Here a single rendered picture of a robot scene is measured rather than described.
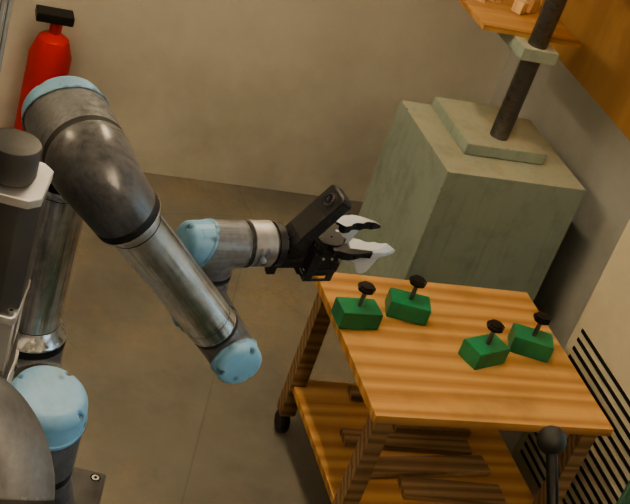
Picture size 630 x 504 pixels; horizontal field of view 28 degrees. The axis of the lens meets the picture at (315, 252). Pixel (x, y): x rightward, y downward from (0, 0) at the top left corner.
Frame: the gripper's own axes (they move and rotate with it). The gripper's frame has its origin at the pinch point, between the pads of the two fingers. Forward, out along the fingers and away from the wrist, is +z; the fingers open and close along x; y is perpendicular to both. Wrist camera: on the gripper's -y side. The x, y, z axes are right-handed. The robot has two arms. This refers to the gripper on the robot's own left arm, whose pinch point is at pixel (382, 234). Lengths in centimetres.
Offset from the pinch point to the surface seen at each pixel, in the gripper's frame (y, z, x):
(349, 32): 84, 116, -198
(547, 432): -26, -17, 62
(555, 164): 69, 146, -109
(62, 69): 109, 17, -197
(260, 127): 127, 95, -196
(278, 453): 133, 50, -55
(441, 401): 75, 61, -23
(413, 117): 73, 106, -133
